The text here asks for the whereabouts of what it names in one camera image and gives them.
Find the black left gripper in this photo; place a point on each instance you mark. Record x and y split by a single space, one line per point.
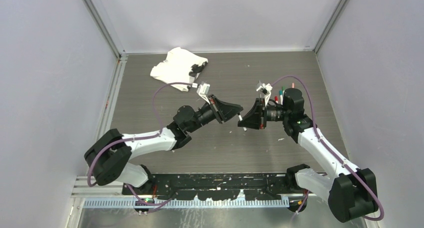
222 112

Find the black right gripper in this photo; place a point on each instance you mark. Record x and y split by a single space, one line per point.
258 118

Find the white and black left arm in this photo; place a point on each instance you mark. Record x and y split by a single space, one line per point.
109 157

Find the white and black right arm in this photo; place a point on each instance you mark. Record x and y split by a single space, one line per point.
349 191

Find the white crumpled cloth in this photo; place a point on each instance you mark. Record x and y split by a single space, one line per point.
180 65

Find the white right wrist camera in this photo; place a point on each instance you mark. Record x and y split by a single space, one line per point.
264 90

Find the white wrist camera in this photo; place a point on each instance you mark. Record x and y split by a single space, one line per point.
264 90
202 90

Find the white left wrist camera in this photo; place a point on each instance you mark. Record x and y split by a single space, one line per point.
202 90

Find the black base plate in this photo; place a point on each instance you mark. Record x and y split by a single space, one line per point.
219 186

